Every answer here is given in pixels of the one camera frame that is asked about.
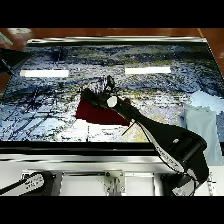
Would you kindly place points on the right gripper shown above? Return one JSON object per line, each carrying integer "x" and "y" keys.
{"x": 94, "y": 98}

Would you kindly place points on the dark red garment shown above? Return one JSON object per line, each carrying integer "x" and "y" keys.
{"x": 96, "y": 115}

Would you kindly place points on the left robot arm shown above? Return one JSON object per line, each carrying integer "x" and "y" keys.
{"x": 30, "y": 184}

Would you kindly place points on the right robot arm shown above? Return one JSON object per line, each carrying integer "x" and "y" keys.
{"x": 173, "y": 140}

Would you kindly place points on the black garment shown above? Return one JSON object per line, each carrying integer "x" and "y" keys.
{"x": 11, "y": 58}

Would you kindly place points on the pale grey-blue garment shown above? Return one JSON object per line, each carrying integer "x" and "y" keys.
{"x": 201, "y": 128}

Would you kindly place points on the light blue garment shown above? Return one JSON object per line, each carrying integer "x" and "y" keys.
{"x": 208, "y": 100}

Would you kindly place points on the silver frame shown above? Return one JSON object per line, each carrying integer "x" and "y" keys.
{"x": 100, "y": 166}

